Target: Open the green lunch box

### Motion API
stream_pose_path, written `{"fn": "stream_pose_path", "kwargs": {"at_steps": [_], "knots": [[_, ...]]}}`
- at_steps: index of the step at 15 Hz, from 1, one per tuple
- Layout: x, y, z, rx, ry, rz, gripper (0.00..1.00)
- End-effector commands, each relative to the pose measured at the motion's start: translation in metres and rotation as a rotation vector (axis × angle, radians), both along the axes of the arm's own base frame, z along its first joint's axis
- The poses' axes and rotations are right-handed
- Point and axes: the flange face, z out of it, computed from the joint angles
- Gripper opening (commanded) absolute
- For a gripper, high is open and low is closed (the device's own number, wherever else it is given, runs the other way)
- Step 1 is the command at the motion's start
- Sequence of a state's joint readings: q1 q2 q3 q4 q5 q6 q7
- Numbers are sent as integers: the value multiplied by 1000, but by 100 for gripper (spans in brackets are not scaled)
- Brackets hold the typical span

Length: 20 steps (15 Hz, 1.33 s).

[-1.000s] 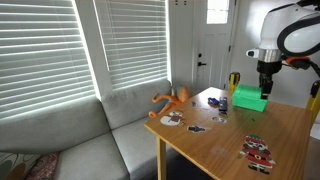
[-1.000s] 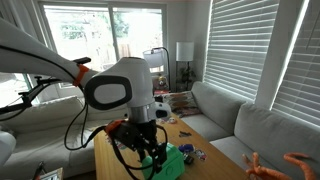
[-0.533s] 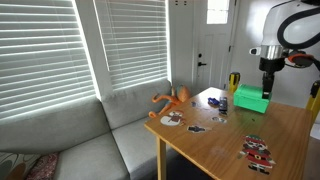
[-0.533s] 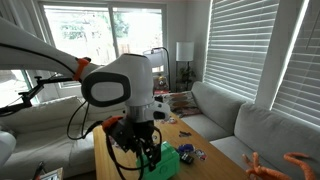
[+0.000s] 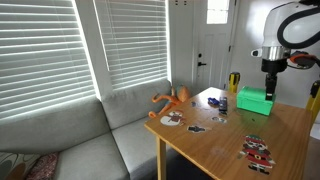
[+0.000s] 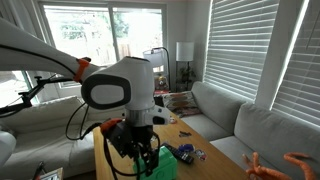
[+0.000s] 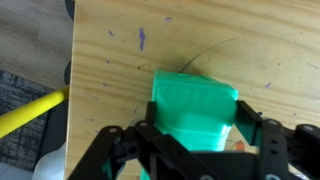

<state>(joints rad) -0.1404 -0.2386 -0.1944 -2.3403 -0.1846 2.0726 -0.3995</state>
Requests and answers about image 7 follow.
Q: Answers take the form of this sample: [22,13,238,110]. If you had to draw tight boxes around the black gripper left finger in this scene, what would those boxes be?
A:
[68,101,201,180]

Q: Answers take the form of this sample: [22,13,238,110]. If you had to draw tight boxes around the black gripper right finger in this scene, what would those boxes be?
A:
[234,99,320,180]

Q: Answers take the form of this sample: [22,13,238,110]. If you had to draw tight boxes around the green plastic lunch box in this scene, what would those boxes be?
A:
[101,69,240,180]

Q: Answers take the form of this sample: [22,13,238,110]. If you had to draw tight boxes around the wooden table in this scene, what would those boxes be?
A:
[63,0,320,180]

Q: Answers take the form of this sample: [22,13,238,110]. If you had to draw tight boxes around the grey patterned rug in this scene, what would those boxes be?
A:
[0,69,55,172]

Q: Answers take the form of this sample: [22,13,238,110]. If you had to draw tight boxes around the yellow post with black band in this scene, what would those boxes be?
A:
[0,85,71,140]

